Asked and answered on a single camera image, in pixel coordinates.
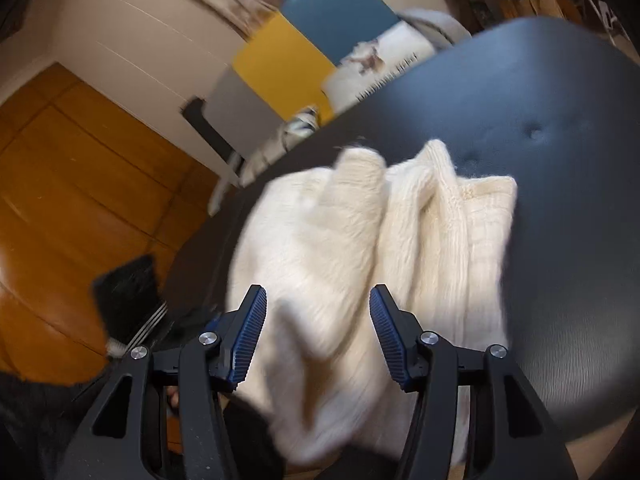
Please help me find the grey yellow blue sofa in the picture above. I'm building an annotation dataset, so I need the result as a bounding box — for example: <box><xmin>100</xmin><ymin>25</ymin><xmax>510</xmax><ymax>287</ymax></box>
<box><xmin>180</xmin><ymin>0</ymin><xmax>473</xmax><ymax>211</ymax></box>

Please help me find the orange wooden wardrobe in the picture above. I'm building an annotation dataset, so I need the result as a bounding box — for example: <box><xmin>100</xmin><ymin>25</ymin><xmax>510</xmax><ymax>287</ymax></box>
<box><xmin>0</xmin><ymin>62</ymin><xmax>223</xmax><ymax>386</ymax></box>

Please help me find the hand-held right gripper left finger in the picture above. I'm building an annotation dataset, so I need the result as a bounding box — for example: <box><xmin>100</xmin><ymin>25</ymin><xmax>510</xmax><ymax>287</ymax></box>
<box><xmin>52</xmin><ymin>284</ymin><xmax>268</xmax><ymax>480</ymax></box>

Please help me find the paper tote bag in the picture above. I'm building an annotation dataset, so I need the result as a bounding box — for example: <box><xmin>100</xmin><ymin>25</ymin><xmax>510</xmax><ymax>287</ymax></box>
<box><xmin>520</xmin><ymin>0</ymin><xmax>566</xmax><ymax>18</ymax></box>

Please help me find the black padded bench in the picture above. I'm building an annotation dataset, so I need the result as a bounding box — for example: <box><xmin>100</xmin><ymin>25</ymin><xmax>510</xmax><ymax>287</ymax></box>
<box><xmin>165</xmin><ymin>16</ymin><xmax>640</xmax><ymax>480</ymax></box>

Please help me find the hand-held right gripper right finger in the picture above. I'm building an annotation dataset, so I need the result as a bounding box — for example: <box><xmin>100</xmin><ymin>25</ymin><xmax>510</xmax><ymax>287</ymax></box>
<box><xmin>369</xmin><ymin>284</ymin><xmax>576</xmax><ymax>480</ymax></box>

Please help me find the triangle pattern pillow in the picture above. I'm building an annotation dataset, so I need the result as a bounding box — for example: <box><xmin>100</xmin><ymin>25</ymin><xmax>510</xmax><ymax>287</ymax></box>
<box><xmin>240</xmin><ymin>105</ymin><xmax>321</xmax><ymax>186</ymax></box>

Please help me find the white knit sweater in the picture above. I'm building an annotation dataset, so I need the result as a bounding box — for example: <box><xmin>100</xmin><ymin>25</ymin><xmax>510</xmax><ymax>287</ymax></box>
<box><xmin>225</xmin><ymin>139</ymin><xmax>518</xmax><ymax>466</ymax></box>

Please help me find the deer print pillow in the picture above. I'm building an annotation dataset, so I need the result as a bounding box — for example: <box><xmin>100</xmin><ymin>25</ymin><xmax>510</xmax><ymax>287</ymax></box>
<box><xmin>322</xmin><ymin>22</ymin><xmax>436</xmax><ymax>111</ymax></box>

